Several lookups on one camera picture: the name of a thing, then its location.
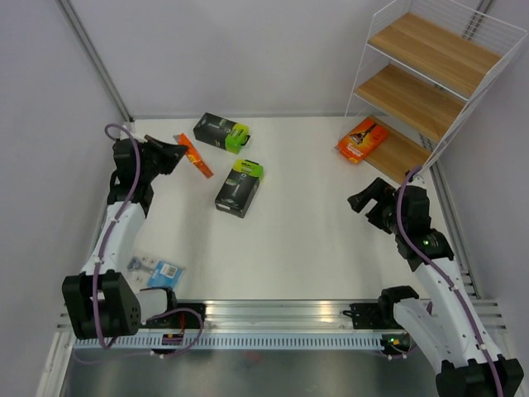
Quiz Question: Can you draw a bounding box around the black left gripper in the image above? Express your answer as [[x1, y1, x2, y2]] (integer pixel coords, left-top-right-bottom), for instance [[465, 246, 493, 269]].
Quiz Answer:
[[140, 136, 188, 182]]

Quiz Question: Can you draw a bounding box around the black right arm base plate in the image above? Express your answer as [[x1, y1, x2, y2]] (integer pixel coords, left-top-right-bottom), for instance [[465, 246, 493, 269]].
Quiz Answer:
[[348, 303, 403, 330]]

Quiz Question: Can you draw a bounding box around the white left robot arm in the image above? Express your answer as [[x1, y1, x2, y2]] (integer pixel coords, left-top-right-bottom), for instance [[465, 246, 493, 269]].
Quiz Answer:
[[62, 136, 188, 347]]

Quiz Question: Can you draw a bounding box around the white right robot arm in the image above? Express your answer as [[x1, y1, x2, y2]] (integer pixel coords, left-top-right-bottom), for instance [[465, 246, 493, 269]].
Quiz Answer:
[[347, 178, 524, 396]]

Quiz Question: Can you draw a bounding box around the clear blue razor blister pack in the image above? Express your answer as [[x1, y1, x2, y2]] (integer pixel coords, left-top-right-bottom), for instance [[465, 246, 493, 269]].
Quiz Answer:
[[125, 256, 184, 290]]

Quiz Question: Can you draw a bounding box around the white wire wooden shelf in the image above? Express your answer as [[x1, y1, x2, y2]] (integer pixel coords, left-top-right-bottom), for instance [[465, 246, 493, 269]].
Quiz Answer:
[[344, 1, 528, 184]]

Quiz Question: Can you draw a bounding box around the white slotted cable duct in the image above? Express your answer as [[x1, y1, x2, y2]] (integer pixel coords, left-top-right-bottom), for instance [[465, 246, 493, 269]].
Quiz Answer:
[[113, 332, 409, 351]]

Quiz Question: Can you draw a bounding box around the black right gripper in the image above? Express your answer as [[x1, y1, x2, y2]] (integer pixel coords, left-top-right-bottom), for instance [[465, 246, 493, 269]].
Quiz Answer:
[[347, 177, 405, 235]]

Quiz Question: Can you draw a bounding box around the aluminium corner frame post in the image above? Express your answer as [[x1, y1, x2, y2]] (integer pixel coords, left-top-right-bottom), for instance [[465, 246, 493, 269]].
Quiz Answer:
[[55, 0, 134, 122]]

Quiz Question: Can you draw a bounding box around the black green razor box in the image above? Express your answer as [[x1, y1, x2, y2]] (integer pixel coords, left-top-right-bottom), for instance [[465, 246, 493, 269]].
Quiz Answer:
[[193, 112, 250, 154], [215, 159, 264, 218]]

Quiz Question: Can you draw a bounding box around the aluminium mounting rail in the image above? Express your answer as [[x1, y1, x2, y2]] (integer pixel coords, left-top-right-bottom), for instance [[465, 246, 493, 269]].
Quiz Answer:
[[57, 299, 508, 334]]

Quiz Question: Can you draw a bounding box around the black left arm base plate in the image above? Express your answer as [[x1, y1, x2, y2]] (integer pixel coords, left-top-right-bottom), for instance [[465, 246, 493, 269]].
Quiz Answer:
[[141, 302, 207, 331]]

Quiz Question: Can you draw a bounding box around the orange razor box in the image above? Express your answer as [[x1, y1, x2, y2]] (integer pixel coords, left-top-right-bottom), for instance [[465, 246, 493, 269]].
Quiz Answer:
[[174, 133, 213, 179], [336, 117, 389, 164]]

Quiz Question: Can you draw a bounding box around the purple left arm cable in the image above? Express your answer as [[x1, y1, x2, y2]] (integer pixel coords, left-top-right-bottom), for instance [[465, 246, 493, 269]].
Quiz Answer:
[[74, 123, 206, 365]]

